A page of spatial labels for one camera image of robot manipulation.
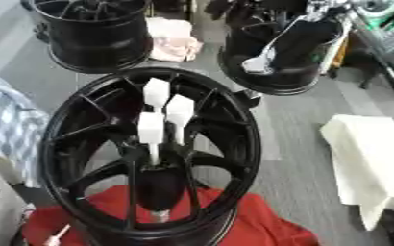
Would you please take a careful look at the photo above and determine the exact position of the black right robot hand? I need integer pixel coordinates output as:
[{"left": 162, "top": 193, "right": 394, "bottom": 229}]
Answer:
[{"left": 240, "top": 18, "right": 347, "bottom": 77}]

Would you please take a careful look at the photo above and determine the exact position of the black wheel rim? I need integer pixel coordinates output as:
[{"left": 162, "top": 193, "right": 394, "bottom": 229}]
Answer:
[
  {"left": 27, "top": 0, "right": 156, "bottom": 75},
  {"left": 215, "top": 12, "right": 349, "bottom": 97}
]

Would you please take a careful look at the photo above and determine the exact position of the black spoked wheel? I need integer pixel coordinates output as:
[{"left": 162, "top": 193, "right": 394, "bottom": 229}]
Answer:
[{"left": 37, "top": 66, "right": 264, "bottom": 246}]

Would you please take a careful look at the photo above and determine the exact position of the white pin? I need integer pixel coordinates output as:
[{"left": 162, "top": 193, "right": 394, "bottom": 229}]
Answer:
[
  {"left": 163, "top": 93, "right": 197, "bottom": 147},
  {"left": 141, "top": 77, "right": 172, "bottom": 113},
  {"left": 136, "top": 111, "right": 167, "bottom": 167}
]

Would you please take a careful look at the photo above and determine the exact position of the pale pink cloth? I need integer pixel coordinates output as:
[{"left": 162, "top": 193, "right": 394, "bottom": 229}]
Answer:
[{"left": 144, "top": 16, "right": 204, "bottom": 63}]

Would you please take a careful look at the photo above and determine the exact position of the white folded cloth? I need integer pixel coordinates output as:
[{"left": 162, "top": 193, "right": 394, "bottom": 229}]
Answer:
[{"left": 318, "top": 113, "right": 394, "bottom": 232}]

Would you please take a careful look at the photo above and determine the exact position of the person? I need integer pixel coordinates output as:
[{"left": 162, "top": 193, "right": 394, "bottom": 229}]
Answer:
[{"left": 0, "top": 70, "right": 53, "bottom": 189}]

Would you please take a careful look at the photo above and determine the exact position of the pale pink stick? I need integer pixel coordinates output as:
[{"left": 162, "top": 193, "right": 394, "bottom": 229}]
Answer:
[{"left": 43, "top": 224, "right": 73, "bottom": 246}]

